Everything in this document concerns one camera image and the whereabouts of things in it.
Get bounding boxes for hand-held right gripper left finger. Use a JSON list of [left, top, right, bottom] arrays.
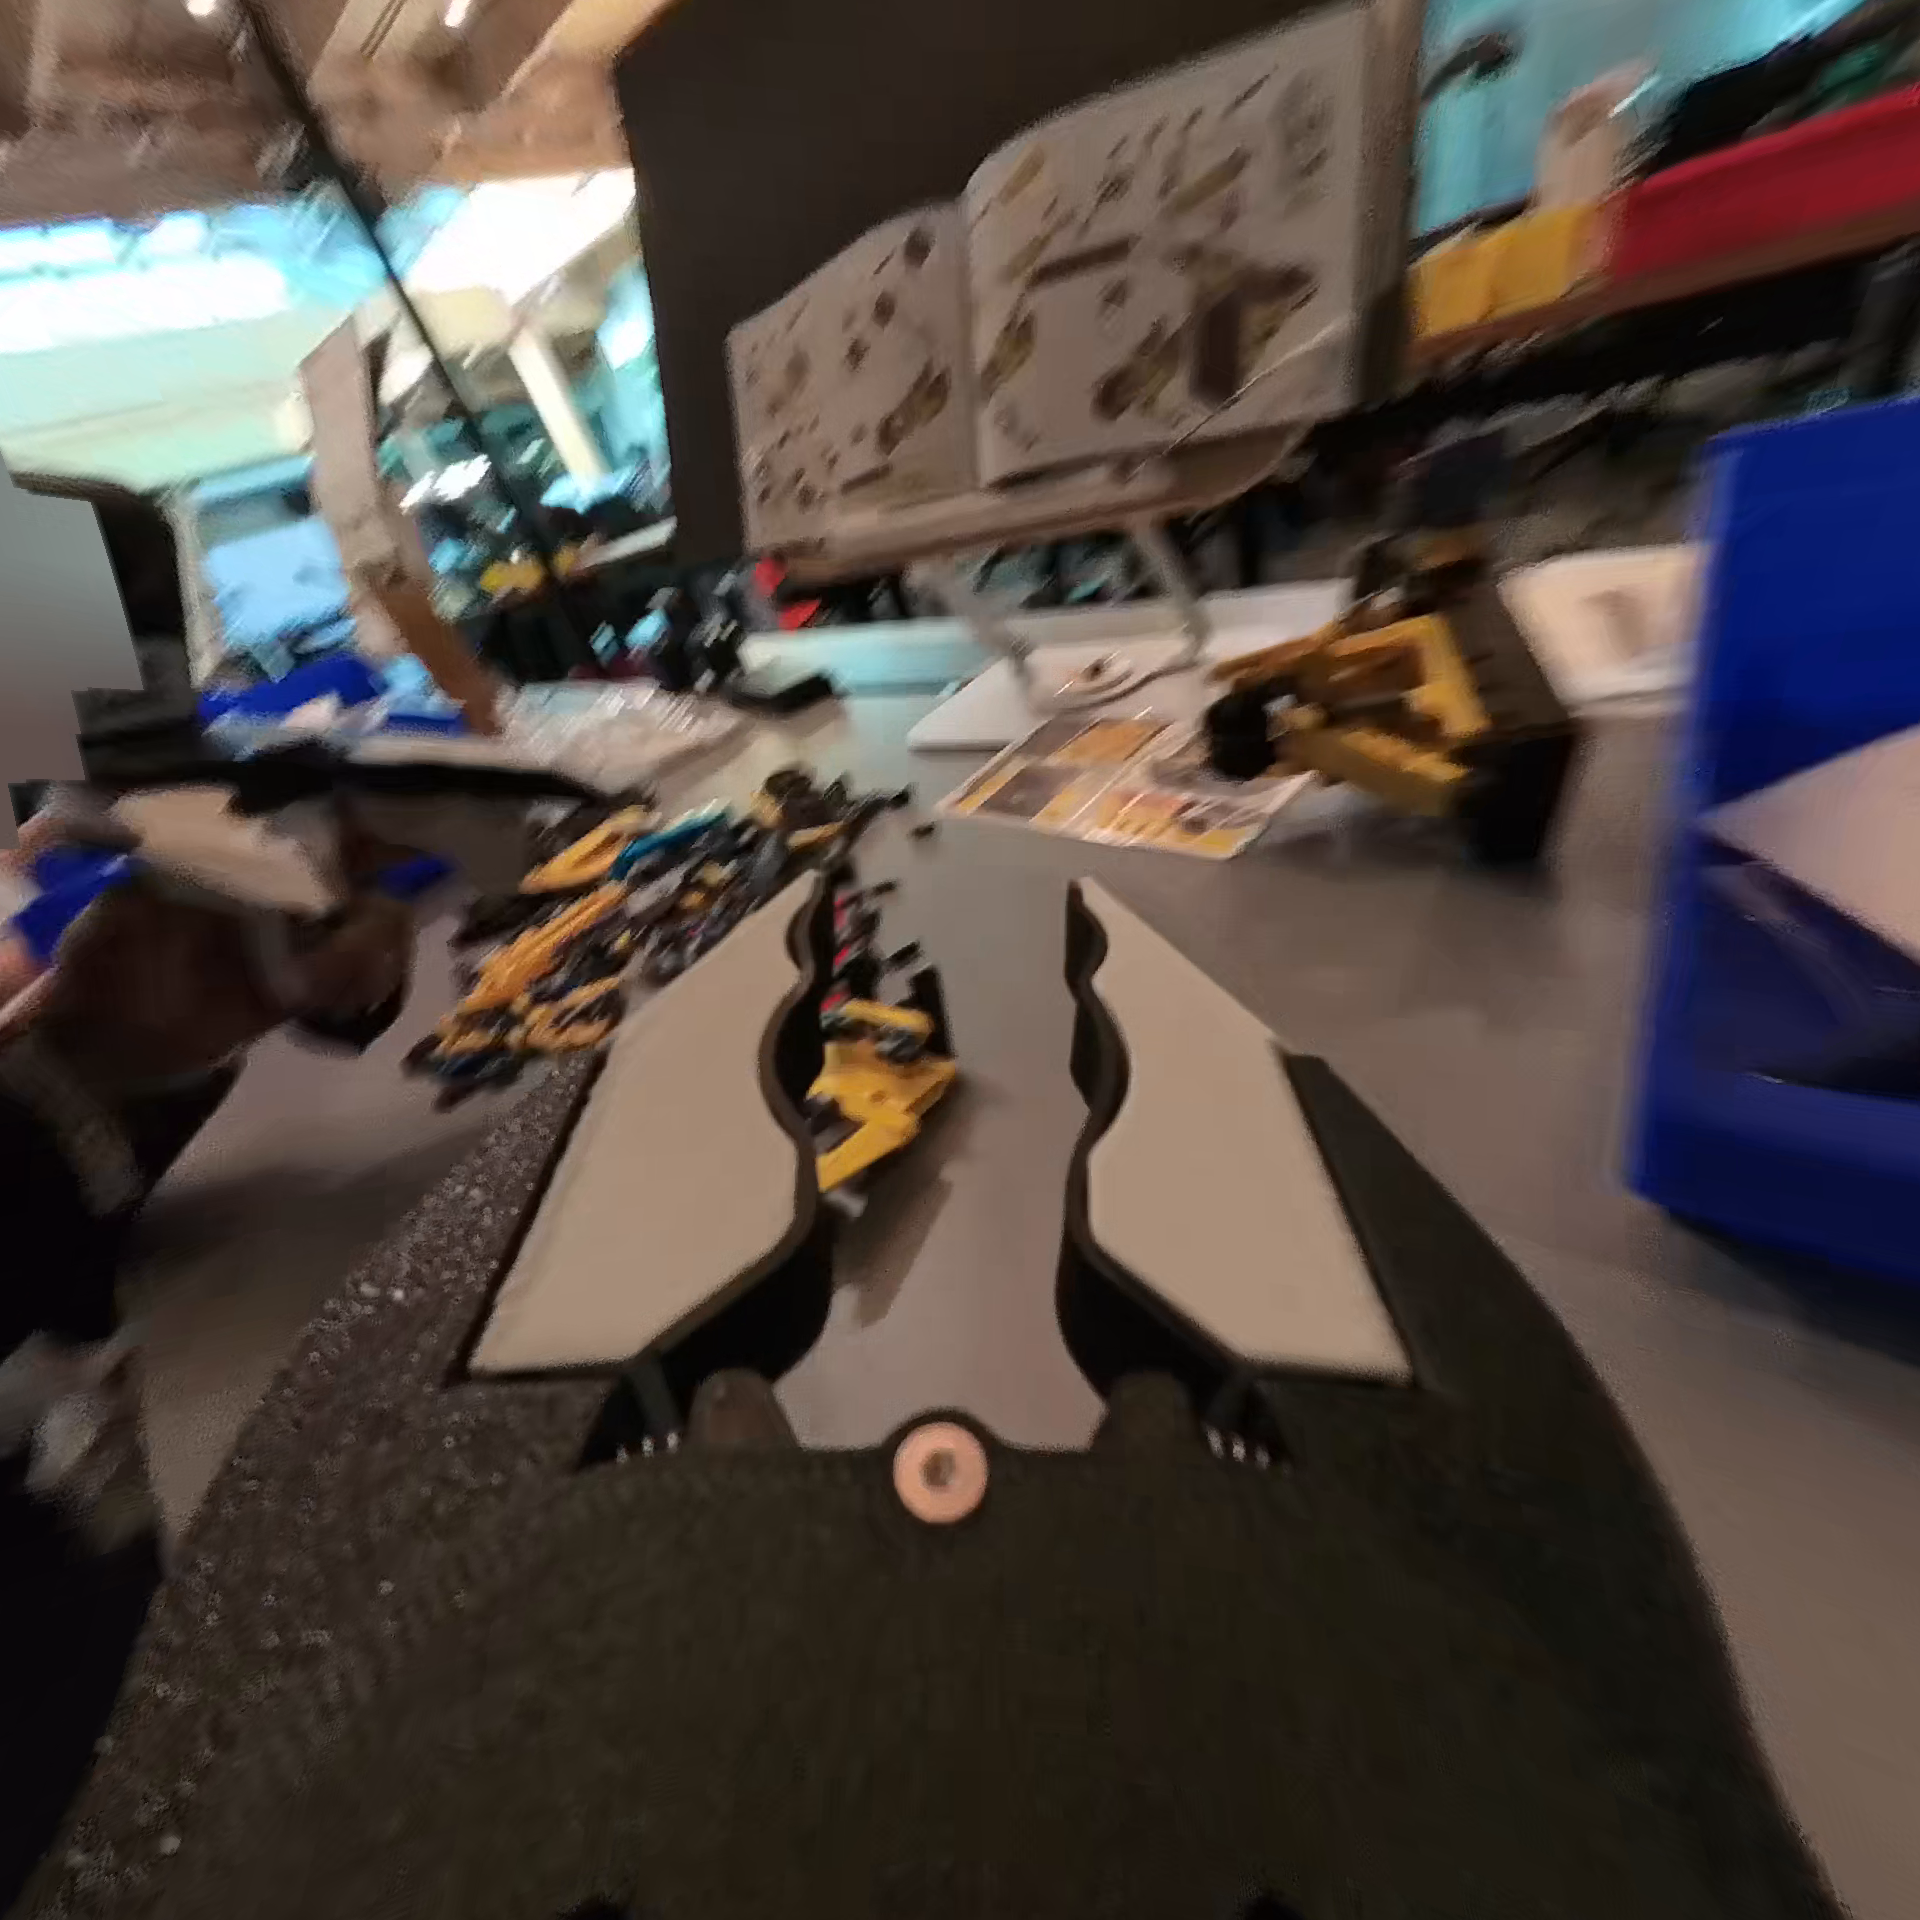
[[464, 866, 836, 1382]]

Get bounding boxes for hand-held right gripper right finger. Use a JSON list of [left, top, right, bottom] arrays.
[[1053, 877, 1414, 1385]]

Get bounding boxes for pile of small toy pieces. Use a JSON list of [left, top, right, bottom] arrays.
[[401, 761, 921, 1092]]

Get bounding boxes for person's left forearm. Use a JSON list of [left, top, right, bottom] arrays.
[[0, 1035, 168, 1354]]

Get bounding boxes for person's left hand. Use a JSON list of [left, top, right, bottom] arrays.
[[28, 837, 415, 1086]]

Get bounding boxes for blue plastic bin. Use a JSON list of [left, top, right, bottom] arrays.
[[1623, 395, 1920, 1286], [198, 649, 471, 748]]

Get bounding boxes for yellow toy wheel assembly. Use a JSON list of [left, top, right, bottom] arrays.
[[799, 984, 963, 1211]]

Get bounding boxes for orange cardboard box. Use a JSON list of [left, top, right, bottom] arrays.
[[296, 312, 508, 741]]

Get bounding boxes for heap of clear plastic bags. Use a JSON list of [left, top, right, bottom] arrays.
[[492, 678, 755, 777]]

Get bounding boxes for yellow sticker sheet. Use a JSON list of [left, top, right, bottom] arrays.
[[935, 712, 1326, 865]]

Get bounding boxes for yellow black toy model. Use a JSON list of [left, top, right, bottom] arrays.
[[1198, 528, 1580, 866]]

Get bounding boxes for black device holder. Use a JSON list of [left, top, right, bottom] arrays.
[[656, 573, 836, 712]]

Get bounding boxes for white book stand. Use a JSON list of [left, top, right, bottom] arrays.
[[779, 428, 1328, 754]]

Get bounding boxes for printed paper sheets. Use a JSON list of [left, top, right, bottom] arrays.
[[1496, 545, 1708, 712]]

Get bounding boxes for black board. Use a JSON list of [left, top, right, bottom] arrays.
[[611, 0, 1430, 566]]

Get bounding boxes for toy instruction booklet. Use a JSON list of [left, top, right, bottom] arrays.
[[723, 0, 1422, 550]]

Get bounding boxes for yellow storage box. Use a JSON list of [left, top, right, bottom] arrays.
[[1408, 209, 1616, 344]]

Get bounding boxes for red storage bin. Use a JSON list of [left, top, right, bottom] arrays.
[[1609, 88, 1920, 282]]

